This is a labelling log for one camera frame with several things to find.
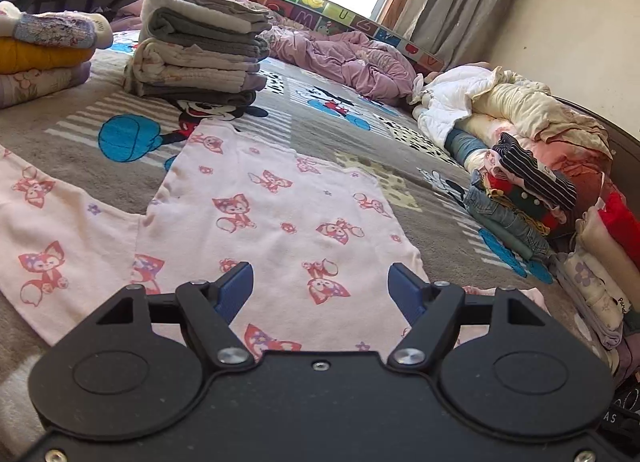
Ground cartoon print bed blanket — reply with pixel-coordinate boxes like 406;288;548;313
0;29;621;462

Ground white fluffy folded garment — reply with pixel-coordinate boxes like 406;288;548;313
0;0;24;37

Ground crumpled purple quilt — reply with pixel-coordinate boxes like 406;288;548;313
107;0;427;105

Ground cream folded garment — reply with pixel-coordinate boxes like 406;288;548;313
575;206;640;283

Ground cream crumpled garment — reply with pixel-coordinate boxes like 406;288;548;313
470;76;614;159

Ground dark green garment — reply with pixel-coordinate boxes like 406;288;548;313
504;187;552;239

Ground blue rolled jeans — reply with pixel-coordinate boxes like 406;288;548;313
444;129;487;169

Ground stack of folded grey clothes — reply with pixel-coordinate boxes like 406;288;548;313
122;0;274;119

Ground yellow folded garment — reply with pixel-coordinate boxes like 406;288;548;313
0;36;96;75

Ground pink crumpled garment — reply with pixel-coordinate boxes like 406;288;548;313
520;139;614;195

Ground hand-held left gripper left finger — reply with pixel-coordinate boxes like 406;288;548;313
95;262;256;373

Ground pink fox print pants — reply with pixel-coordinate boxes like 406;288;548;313
0;119;546;364

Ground white quilted jacket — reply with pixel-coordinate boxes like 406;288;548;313
409;66;517;149

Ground purple patterned folded garment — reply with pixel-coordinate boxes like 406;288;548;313
12;12;114;49

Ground white floral folded garment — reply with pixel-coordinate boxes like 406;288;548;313
562;249;627;349

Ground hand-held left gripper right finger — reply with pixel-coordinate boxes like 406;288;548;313
387;263;547;372

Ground dark striped garment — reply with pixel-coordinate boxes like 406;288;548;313
492;132;579;213

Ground black printed bag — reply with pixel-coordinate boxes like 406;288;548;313
609;376;640;445

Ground lilac print folded garment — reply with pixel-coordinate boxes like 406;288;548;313
0;62;94;110

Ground dark wooden bed frame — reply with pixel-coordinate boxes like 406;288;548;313
550;96;640;203

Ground red garment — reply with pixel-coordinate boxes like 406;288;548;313
599;191;640;259

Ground folded denim garment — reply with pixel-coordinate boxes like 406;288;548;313
462;184;554;261

